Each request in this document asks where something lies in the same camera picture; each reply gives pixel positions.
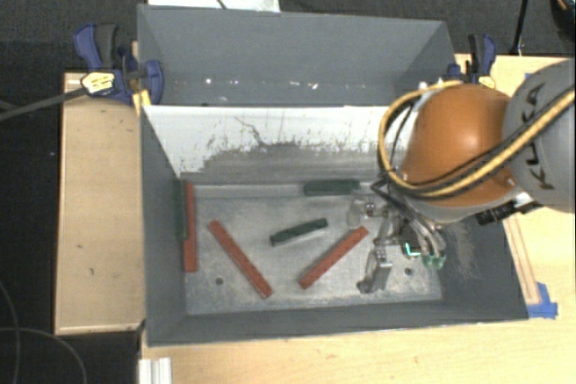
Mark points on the red-brown flat block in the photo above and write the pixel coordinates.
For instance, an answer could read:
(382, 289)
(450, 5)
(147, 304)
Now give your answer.
(334, 256)
(191, 234)
(239, 258)

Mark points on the grey metal bin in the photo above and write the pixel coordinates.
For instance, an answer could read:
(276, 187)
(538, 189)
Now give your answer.
(288, 148)

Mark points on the dark green flat block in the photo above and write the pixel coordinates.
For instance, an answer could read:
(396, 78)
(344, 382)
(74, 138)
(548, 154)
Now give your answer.
(179, 211)
(298, 231)
(332, 187)

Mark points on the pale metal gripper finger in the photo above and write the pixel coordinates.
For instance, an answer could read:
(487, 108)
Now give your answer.
(360, 212)
(377, 272)

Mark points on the pale wood flat board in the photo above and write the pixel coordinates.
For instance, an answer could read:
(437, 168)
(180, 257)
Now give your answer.
(99, 202)

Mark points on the black cylinder on white bracket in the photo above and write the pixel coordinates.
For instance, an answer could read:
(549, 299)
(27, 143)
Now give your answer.
(494, 215)

